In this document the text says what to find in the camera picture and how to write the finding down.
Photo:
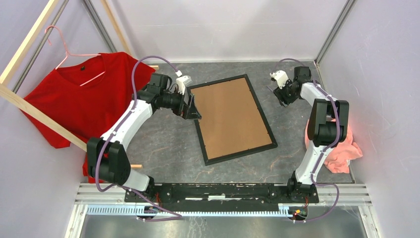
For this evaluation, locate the pink clothes hanger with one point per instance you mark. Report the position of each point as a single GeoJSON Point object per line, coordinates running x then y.
{"type": "Point", "coordinates": [68, 54]}

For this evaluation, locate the black picture frame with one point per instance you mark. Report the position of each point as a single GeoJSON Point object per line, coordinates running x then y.
{"type": "Point", "coordinates": [233, 123]}

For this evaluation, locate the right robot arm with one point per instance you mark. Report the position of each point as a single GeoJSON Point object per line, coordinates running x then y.
{"type": "Point", "coordinates": [327, 125]}

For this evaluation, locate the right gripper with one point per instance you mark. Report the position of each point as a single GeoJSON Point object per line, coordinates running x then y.
{"type": "Point", "coordinates": [280, 93]}

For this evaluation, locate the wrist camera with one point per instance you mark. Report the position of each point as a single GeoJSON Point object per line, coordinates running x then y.
{"type": "Point", "coordinates": [182, 83]}
{"type": "Point", "coordinates": [280, 77]}

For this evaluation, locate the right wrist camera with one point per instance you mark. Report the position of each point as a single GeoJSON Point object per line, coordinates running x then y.
{"type": "Point", "coordinates": [280, 77]}

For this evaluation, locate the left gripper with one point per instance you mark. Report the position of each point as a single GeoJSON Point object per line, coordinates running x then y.
{"type": "Point", "coordinates": [193, 113]}

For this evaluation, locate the pink cloth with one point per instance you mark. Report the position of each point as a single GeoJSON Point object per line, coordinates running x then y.
{"type": "Point", "coordinates": [339, 159]}

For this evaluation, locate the white cable duct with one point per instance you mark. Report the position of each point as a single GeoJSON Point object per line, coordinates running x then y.
{"type": "Point", "coordinates": [142, 210]}

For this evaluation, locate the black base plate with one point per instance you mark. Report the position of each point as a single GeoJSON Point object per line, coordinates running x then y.
{"type": "Point", "coordinates": [228, 197]}

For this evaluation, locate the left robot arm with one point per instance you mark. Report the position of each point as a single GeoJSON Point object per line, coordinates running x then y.
{"type": "Point", "coordinates": [106, 156]}

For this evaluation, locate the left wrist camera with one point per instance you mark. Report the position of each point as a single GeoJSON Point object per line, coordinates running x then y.
{"type": "Point", "coordinates": [182, 83]}

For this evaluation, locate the red t-shirt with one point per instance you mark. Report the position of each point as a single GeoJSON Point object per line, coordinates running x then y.
{"type": "Point", "coordinates": [90, 110]}

